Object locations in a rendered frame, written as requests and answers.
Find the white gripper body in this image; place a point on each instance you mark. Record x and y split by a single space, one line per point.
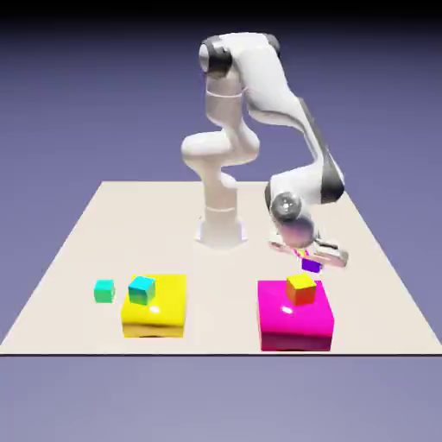
328 255

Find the small purple cube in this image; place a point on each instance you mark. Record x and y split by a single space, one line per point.
311 266

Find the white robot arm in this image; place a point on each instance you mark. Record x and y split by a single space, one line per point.
262 83

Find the small orange cube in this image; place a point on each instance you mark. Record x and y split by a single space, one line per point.
301 290

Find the small cyan cube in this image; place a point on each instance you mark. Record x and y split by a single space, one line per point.
141 290

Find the small green cube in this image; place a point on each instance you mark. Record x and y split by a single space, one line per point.
104 291

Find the large magenta box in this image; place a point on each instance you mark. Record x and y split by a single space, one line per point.
293 321

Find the large yellow box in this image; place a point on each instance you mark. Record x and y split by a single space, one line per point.
159 314

